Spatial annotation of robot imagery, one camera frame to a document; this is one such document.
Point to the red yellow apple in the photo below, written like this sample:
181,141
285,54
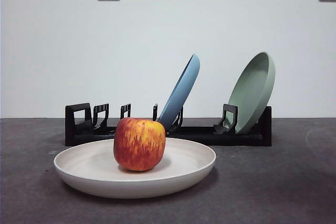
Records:
139,145

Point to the cream pale yellow plate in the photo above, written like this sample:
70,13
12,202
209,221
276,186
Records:
86,169

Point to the blue plate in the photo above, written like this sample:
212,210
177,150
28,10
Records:
183,87

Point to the black plate rack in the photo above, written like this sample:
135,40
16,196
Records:
210,137

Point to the green plate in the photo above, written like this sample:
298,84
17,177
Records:
252,90

